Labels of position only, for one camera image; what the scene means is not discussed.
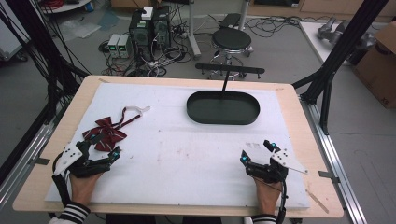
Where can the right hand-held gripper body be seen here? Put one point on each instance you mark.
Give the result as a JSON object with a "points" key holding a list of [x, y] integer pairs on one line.
{"points": [[288, 160]]}

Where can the brown cardboard box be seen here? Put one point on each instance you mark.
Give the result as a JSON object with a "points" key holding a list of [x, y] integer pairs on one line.
{"points": [[378, 68]]}

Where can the grey bench power supply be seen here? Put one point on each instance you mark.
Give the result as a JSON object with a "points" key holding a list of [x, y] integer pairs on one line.
{"points": [[113, 45], [124, 45]]}

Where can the black round stool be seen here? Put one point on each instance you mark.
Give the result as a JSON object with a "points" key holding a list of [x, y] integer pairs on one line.
{"points": [[231, 42]]}

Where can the white box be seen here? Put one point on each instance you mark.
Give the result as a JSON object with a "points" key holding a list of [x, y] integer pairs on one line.
{"points": [[147, 12]]}

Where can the clear plastic sheet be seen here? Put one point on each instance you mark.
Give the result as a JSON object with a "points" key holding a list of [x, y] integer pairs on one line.
{"points": [[79, 28]]}

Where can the black computer tower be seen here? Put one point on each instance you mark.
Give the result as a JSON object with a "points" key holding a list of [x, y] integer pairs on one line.
{"points": [[140, 32], [162, 28]]}

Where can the white foam mat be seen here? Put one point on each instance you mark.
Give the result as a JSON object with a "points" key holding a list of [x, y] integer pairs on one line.
{"points": [[186, 155]]}

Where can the white low platform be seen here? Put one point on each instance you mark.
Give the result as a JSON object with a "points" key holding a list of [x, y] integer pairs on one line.
{"points": [[317, 40]]}

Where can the white metal stand leg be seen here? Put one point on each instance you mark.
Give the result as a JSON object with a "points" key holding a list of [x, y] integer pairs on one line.
{"points": [[193, 34]]}

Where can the person's left hand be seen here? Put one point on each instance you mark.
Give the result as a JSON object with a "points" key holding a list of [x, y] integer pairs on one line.
{"points": [[83, 188]]}

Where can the black oval tray hanger stand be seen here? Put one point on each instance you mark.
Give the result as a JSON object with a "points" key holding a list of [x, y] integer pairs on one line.
{"points": [[222, 108]]}

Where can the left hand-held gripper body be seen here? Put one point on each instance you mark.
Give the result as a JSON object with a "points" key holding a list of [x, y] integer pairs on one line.
{"points": [[67, 157]]}

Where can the black metal frame post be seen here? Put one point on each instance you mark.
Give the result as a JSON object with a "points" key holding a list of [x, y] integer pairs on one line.
{"points": [[46, 59], [339, 59]]}

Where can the aluminium table rail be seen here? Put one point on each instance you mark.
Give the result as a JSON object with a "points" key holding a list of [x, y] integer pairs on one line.
{"points": [[23, 158], [334, 158]]}

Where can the person's right hand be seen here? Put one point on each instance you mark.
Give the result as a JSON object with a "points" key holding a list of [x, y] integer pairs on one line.
{"points": [[266, 193]]}

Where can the white equipment case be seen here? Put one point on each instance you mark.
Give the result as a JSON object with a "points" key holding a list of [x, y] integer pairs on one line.
{"points": [[8, 40]]}

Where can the blue tape roll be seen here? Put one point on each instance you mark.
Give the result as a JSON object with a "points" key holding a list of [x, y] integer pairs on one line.
{"points": [[89, 6]]}

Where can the round white table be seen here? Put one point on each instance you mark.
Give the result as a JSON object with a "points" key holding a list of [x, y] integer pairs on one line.
{"points": [[63, 5]]}

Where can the thin wooden stick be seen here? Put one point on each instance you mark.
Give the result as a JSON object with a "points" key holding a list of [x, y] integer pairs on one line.
{"points": [[317, 201]]}

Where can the dark red striped bow tie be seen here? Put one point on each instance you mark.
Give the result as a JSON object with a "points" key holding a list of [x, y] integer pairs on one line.
{"points": [[104, 134]]}

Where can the black flat device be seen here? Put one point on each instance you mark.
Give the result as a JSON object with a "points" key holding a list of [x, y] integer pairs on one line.
{"points": [[230, 20]]}

